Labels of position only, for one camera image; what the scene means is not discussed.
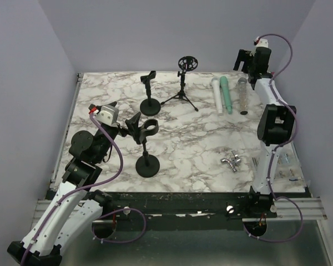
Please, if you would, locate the glitter silver mesh microphone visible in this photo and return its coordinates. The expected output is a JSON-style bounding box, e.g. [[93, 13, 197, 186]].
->
[[237, 78, 248, 115]]

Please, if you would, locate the black round base clip stand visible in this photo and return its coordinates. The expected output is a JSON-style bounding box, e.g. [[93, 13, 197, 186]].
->
[[135, 119, 160, 178]]

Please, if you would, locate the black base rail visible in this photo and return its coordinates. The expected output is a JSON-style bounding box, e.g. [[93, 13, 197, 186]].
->
[[46, 190, 278, 232]]

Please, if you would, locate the clear screw organizer box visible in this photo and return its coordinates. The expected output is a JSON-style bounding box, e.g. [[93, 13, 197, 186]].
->
[[251, 151, 302, 184]]

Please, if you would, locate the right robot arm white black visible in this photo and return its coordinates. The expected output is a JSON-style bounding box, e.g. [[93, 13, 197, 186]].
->
[[234, 47, 296, 217]]

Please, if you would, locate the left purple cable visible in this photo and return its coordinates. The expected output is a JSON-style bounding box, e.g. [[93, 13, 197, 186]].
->
[[19, 113, 147, 266]]

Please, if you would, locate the black tripod shock mount stand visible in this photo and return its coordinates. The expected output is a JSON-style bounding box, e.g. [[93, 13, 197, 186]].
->
[[160, 55, 199, 111]]

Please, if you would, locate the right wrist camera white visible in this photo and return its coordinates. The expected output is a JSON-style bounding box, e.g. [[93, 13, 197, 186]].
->
[[253, 37, 269, 51]]

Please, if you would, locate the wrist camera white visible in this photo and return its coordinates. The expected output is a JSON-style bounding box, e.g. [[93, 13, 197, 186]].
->
[[253, 37, 269, 51], [88, 104, 119, 126]]

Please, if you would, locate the aluminium extrusion frame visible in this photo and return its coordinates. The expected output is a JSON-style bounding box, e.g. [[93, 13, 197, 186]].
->
[[19, 71, 85, 266]]

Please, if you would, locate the white microphone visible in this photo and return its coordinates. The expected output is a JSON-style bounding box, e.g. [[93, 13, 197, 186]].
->
[[211, 78, 223, 114]]

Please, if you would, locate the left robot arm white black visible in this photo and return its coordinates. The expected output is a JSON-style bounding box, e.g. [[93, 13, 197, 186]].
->
[[7, 102, 141, 265]]

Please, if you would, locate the mint green microphone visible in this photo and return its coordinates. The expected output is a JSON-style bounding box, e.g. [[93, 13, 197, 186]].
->
[[220, 76, 233, 114]]

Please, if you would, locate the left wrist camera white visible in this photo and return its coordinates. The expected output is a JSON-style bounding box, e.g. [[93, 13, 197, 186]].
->
[[88, 104, 119, 126]]

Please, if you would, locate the chrome faucet fitting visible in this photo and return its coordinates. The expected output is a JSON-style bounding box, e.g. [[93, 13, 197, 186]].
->
[[220, 151, 241, 173]]

